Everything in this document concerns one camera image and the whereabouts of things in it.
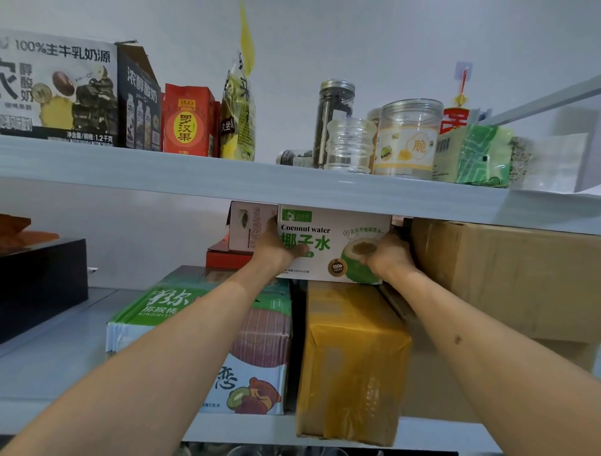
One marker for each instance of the person's right hand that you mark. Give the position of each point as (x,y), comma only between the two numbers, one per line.
(392,258)

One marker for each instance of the person's left hand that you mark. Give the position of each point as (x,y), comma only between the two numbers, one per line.
(274,253)

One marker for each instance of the pink labelled box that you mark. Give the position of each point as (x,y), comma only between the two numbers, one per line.
(244,225)

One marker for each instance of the white coconut water box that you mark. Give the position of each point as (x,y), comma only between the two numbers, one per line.
(328,221)

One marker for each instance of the grey metal shelves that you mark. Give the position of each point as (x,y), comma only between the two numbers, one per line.
(235,181)

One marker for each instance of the small yellow-taped cardboard box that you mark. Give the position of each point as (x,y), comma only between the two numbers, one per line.
(352,366)

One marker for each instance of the kiwi fruit carton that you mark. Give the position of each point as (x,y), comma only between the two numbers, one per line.
(164,300)

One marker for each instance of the wide clear-taped cardboard box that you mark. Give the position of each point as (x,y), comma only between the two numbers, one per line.
(422,390)

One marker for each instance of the person's right forearm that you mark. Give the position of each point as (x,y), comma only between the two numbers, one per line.
(493,366)

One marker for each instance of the person's left forearm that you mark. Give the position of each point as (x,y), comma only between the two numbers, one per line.
(141,376)

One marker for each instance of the small dark canister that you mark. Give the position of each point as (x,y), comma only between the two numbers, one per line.
(291,158)

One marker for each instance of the labelled clear plastic jar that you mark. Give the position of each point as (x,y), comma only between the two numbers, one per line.
(408,141)

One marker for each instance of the ribbed clear plastic jar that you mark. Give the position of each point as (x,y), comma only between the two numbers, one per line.
(350,145)

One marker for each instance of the green patterned tea packet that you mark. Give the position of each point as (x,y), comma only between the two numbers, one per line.
(479,155)

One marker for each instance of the yellow green snack bag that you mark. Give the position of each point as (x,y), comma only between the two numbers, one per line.
(237,122)

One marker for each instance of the red knot ornament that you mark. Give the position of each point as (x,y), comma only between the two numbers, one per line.
(453,120)

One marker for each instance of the red yellow-label packet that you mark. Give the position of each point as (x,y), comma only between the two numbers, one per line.
(188,122)

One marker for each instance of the metal-lid glass jar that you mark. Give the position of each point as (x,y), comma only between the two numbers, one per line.
(328,103)

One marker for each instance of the white paper sheet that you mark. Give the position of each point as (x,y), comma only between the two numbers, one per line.
(591,190)

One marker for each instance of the large black box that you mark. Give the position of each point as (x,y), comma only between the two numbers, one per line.
(42,286)

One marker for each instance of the orange snack bag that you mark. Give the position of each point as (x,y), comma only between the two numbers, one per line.
(23,232)

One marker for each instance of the white black milk carton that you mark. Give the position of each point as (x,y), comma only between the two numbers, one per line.
(70,89)

